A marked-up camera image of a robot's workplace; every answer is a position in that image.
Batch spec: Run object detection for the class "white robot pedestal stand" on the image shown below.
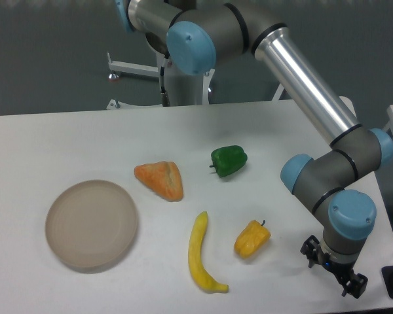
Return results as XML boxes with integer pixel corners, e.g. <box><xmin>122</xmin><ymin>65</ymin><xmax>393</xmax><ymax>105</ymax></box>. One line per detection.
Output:
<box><xmin>105</xmin><ymin>34</ymin><xmax>286</xmax><ymax>111</ymax></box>

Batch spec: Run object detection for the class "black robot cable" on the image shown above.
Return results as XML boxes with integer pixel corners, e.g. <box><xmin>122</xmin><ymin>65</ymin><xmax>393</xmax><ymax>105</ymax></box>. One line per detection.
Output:
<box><xmin>159</xmin><ymin>54</ymin><xmax>171</xmax><ymax>107</ymax></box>

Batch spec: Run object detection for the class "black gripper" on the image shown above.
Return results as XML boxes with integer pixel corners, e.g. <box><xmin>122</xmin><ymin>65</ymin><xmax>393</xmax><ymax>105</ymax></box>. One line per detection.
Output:
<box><xmin>300</xmin><ymin>235</ymin><xmax>368</xmax><ymax>298</ymax></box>

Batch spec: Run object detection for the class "yellow banana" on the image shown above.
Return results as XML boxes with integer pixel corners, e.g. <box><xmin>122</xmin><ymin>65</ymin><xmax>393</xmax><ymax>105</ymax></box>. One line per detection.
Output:
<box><xmin>187</xmin><ymin>211</ymin><xmax>229</xmax><ymax>293</ymax></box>

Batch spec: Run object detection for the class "beige round plate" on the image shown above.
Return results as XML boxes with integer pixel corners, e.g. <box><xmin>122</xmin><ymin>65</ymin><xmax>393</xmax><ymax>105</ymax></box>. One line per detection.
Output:
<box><xmin>45</xmin><ymin>180</ymin><xmax>138</xmax><ymax>273</ymax></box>

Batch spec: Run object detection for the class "green bell pepper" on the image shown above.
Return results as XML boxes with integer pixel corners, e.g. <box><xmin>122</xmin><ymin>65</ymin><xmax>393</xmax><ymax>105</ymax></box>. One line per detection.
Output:
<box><xmin>210</xmin><ymin>145</ymin><xmax>248</xmax><ymax>178</ymax></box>

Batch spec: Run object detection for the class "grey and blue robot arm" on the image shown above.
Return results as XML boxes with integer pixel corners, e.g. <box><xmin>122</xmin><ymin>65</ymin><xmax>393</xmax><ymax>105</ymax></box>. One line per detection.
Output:
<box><xmin>115</xmin><ymin>1</ymin><xmax>393</xmax><ymax>298</ymax></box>

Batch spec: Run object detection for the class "yellow bell pepper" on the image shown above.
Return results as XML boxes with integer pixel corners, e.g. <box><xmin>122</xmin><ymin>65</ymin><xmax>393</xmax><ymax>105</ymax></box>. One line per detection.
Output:
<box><xmin>234</xmin><ymin>220</ymin><xmax>271</xmax><ymax>259</ymax></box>

